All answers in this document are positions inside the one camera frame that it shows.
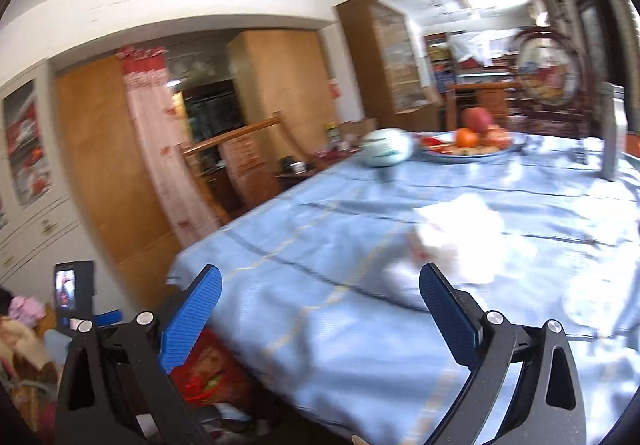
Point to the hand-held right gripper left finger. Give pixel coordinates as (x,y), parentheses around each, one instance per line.
(192,320)

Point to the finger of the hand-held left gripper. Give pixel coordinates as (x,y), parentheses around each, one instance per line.
(109,317)

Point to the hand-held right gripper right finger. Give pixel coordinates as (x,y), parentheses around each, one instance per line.
(450,315)

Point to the pale pink cloth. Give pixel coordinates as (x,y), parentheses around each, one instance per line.
(25,310)

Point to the white cabinet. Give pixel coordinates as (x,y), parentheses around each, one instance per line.
(45,225)

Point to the beige brown pillow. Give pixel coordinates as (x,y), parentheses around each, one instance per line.
(25,355)

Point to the plywood panel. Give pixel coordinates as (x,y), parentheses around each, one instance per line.
(100,150)

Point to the blue striped tablecloth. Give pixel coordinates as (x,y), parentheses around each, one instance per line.
(325,245)

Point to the pink floral curtain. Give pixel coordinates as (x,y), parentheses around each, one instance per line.
(160,150)

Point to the fruit plate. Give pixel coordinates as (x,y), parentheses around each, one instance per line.
(465,151)

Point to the wooden armchair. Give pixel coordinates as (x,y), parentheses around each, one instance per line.
(245,160)

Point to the orange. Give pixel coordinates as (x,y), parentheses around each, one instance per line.
(468,137)

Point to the white ceramic lidded jar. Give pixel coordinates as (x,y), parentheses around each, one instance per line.
(387,147)

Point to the red apple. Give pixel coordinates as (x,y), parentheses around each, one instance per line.
(478,119)

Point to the green can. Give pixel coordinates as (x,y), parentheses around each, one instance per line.
(332,134)

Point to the carved wooden chair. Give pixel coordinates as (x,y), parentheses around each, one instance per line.
(487,97)

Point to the metal bottle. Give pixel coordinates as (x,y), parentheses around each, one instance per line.
(612,135)

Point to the round embroidered table screen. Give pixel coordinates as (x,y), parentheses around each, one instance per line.
(550,75)

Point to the light wooden wardrobe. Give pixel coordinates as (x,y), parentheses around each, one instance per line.
(280,75)

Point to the glass-door wooden cabinet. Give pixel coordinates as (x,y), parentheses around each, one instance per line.
(390,55)

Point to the white cover cloth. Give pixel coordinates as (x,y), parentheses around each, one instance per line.
(475,47)

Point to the dark carved cabinet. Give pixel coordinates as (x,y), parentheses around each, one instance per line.
(595,15)

